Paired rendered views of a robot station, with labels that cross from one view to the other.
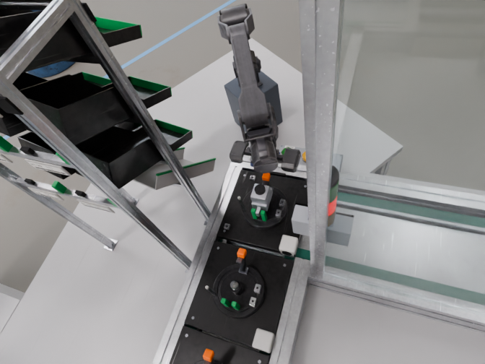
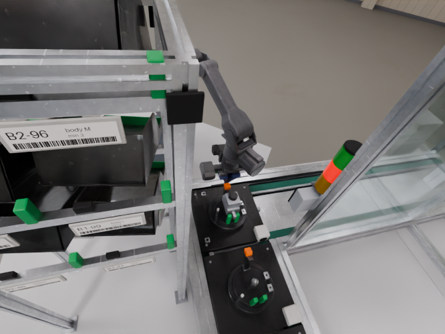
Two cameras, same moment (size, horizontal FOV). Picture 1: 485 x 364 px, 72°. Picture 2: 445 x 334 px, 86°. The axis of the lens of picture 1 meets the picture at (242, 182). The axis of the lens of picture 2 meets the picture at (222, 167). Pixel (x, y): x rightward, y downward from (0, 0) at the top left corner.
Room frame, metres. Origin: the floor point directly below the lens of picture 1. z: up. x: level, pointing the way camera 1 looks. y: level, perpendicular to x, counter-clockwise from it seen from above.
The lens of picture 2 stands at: (0.29, 0.37, 1.75)
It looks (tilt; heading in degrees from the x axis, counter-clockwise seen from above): 50 degrees down; 301
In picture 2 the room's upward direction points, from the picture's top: 12 degrees clockwise
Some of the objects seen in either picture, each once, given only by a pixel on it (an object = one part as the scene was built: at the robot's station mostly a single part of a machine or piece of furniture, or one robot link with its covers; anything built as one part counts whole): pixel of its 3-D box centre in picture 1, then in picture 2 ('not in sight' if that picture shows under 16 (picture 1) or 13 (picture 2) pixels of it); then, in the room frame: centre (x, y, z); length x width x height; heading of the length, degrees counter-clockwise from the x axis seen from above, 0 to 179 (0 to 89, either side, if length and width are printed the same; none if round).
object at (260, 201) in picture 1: (260, 197); (232, 203); (0.46, -0.03, 1.06); 0.08 x 0.04 x 0.07; 145
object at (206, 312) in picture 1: (236, 287); (253, 283); (0.26, 0.11, 1.01); 0.24 x 0.24 x 0.13; 55
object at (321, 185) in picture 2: not in sight; (328, 182); (0.26, -0.13, 1.28); 0.05 x 0.05 x 0.05
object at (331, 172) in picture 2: not in sight; (337, 170); (0.26, -0.13, 1.33); 0.05 x 0.05 x 0.05
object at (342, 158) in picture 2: not in sight; (348, 156); (0.26, -0.13, 1.38); 0.05 x 0.05 x 0.05
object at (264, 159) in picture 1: (261, 138); (246, 148); (0.48, -0.08, 1.27); 0.12 x 0.08 x 0.11; 170
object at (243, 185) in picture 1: (265, 209); (226, 215); (0.47, -0.04, 0.96); 0.24 x 0.24 x 0.02; 55
